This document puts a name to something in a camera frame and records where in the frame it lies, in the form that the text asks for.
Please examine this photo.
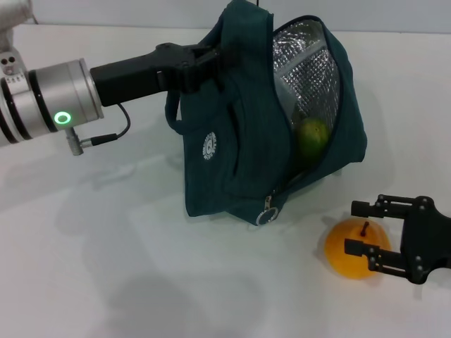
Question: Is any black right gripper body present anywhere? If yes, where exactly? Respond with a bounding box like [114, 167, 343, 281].
[401, 196, 451, 285]

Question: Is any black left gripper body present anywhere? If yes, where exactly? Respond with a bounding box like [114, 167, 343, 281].
[89, 42, 197, 107]

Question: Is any orange yellow pear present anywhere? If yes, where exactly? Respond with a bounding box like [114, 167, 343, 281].
[323, 218, 391, 280]

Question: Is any dark teal insulated bag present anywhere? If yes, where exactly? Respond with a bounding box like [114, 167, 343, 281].
[163, 0, 366, 226]

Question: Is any green cucumber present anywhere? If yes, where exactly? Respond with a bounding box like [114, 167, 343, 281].
[295, 118, 332, 170]

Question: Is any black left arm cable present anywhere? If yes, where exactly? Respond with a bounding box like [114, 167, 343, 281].
[66, 101, 131, 156]

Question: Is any metal zipper pull ring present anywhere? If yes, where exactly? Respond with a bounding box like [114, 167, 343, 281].
[256, 195, 279, 226]

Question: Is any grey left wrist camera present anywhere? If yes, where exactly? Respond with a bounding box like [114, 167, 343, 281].
[0, 0, 35, 77]

